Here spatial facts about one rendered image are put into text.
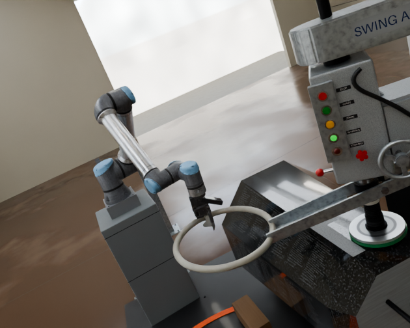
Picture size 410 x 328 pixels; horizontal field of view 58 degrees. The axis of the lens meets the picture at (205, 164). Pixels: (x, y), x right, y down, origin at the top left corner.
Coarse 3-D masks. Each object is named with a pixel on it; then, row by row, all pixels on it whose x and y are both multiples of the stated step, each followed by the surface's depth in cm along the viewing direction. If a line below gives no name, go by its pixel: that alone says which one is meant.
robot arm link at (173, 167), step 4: (172, 164) 192; (176, 164) 191; (180, 164) 189; (168, 168) 190; (172, 168) 189; (176, 168) 189; (172, 172) 188; (176, 172) 188; (172, 176) 188; (176, 176) 189; (176, 180) 191
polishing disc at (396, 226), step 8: (360, 216) 161; (384, 216) 155; (392, 216) 153; (400, 216) 152; (352, 224) 158; (360, 224) 156; (392, 224) 149; (400, 224) 147; (352, 232) 153; (360, 232) 152; (368, 232) 150; (376, 232) 148; (384, 232) 146; (392, 232) 145; (400, 232) 143; (360, 240) 148; (368, 240) 146; (376, 240) 144; (384, 240) 142; (392, 240) 142
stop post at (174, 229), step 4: (148, 192) 369; (152, 196) 371; (156, 196) 372; (156, 200) 373; (160, 200) 375; (160, 204) 376; (160, 208) 377; (160, 212) 378; (164, 212) 379; (164, 216) 380; (164, 220) 381; (168, 220) 382; (168, 224) 383; (176, 224) 399; (168, 228) 384; (172, 228) 386; (176, 228) 390; (172, 232) 385; (176, 232) 382
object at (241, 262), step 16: (224, 208) 193; (240, 208) 189; (256, 208) 184; (192, 224) 188; (272, 224) 168; (176, 240) 177; (272, 240) 159; (176, 256) 165; (256, 256) 152; (208, 272) 152
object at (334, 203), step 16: (384, 176) 147; (336, 192) 155; (352, 192) 153; (368, 192) 140; (384, 192) 138; (304, 208) 162; (320, 208) 159; (336, 208) 146; (352, 208) 145; (288, 224) 155; (304, 224) 153
